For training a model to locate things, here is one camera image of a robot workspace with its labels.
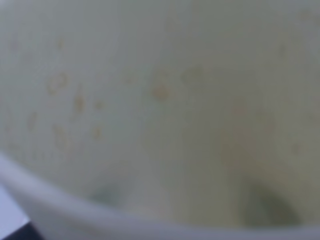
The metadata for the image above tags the light green plastic cup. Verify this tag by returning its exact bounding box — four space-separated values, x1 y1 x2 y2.
0 0 320 240

